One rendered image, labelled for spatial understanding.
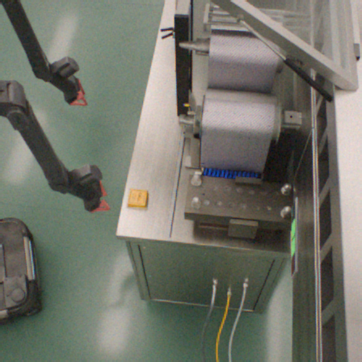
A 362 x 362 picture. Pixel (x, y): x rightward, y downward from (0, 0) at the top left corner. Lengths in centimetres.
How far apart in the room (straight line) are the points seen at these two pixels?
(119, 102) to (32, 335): 163
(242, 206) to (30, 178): 174
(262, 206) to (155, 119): 66
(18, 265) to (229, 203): 130
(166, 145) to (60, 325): 120
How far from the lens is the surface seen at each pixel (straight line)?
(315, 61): 119
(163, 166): 197
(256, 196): 176
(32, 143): 137
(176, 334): 262
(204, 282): 220
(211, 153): 173
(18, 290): 248
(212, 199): 174
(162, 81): 226
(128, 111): 333
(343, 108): 122
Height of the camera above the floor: 255
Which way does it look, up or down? 59 degrees down
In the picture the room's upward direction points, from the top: 2 degrees counter-clockwise
